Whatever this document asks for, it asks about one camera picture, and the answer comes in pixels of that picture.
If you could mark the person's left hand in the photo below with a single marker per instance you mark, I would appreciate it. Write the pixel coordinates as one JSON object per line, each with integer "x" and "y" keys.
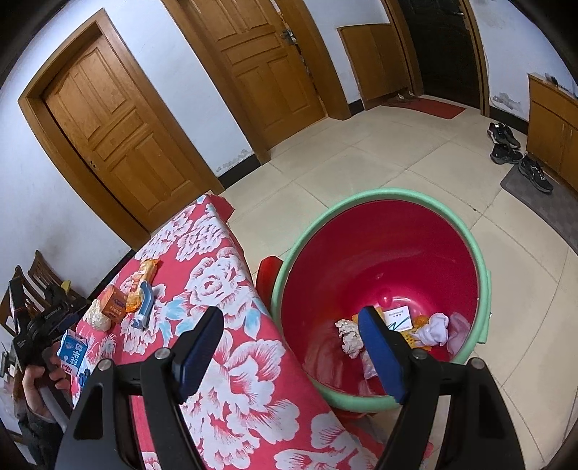
{"x": 34, "y": 385}

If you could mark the black sneaker middle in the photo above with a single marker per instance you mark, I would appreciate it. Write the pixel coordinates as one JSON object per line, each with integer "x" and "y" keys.
{"x": 503, "y": 153}

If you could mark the small wooden shoe cabinet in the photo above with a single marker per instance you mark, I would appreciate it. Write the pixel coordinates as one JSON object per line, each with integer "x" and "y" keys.
{"x": 377, "y": 60}

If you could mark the white card in bin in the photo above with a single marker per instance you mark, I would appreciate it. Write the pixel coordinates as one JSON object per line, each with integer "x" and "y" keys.
{"x": 398, "y": 319}

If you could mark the orange snack wrapper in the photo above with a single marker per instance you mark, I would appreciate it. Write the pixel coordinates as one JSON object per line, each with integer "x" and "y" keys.
{"x": 145, "y": 273}

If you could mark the wooden door right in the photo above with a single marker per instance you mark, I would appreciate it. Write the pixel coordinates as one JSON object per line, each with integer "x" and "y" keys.
{"x": 268, "y": 62}

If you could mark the orange cardboard box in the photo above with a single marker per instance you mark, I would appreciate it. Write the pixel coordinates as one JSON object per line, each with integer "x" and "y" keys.
{"x": 113, "y": 303}

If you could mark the black sneaker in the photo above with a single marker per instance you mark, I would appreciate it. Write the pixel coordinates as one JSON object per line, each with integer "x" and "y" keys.
{"x": 503, "y": 153}
{"x": 501, "y": 134}
{"x": 532, "y": 170}

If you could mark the wooden door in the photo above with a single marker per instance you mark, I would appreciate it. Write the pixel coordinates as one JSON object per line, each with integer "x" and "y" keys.
{"x": 106, "y": 129}
{"x": 268, "y": 62}

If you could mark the crumpled cream paper ball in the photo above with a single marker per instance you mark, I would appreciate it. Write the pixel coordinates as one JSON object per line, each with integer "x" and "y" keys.
{"x": 96, "y": 319}

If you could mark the wooden dining chair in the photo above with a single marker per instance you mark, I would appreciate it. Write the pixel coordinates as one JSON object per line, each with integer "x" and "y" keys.
{"x": 39, "y": 284}

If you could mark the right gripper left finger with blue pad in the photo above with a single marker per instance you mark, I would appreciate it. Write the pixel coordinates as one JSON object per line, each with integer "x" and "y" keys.
{"x": 192, "y": 354}

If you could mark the white sock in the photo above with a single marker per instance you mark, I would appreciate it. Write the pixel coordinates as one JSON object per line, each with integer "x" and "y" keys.
{"x": 434, "y": 332}

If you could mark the yellow foam net wrap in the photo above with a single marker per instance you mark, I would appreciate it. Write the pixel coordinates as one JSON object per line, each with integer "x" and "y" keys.
{"x": 418, "y": 321}

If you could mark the wooden door left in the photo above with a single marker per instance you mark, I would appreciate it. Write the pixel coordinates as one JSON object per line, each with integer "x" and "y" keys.
{"x": 106, "y": 129}

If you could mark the wooden sideboard cabinet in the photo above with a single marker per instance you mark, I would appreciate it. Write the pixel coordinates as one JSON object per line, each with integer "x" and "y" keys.
{"x": 552, "y": 131}

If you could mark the red floral tablecloth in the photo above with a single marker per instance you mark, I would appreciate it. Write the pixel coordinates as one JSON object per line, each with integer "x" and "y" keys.
{"x": 209, "y": 384}

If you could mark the grey floor mat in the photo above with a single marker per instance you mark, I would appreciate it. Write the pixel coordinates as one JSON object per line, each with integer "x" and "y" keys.
{"x": 559, "y": 209}

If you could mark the red door mat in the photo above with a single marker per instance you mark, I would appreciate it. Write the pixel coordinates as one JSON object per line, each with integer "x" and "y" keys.
{"x": 427, "y": 106}

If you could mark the black sneaker far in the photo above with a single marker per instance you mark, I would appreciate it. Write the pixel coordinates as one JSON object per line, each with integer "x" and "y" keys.
{"x": 501, "y": 134}

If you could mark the pink plastic bag in bin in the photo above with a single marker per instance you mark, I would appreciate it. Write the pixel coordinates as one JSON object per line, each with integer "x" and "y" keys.
{"x": 458, "y": 331}

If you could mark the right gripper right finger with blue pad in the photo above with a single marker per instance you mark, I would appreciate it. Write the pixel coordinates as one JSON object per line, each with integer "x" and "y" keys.
{"x": 388, "y": 351}

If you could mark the black sneaker near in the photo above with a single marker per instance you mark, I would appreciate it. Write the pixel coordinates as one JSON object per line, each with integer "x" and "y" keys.
{"x": 532, "y": 170}

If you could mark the blue white milk carton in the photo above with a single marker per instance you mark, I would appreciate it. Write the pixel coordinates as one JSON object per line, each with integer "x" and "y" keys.
{"x": 72, "y": 354}

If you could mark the crumpled tissue in bin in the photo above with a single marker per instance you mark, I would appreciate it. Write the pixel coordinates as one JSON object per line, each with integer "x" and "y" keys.
{"x": 351, "y": 340}

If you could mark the blue plastic handle tool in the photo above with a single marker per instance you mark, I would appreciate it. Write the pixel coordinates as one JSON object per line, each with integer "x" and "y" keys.
{"x": 141, "y": 319}

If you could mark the red bin with green rim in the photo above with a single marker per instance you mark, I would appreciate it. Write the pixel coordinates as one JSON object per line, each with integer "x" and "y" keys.
{"x": 384, "y": 248}

